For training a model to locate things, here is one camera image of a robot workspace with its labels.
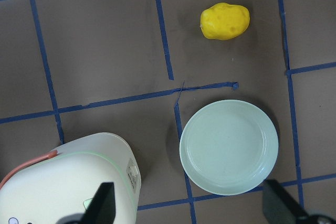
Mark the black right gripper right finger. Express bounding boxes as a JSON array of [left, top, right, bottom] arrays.
[[262, 179, 335, 224]]

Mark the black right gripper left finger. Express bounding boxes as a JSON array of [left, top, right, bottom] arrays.
[[58, 182, 116, 224]]

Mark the white rice cooker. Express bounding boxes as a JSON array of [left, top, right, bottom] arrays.
[[1, 133, 141, 223]]

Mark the light green plate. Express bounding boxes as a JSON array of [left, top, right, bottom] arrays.
[[179, 100, 279, 196]]

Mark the yellow toy potato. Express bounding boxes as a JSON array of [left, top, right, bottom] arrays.
[[200, 3, 250, 40]]

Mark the pink rice cooker handle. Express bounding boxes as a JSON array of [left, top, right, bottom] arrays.
[[1, 150, 58, 188]]

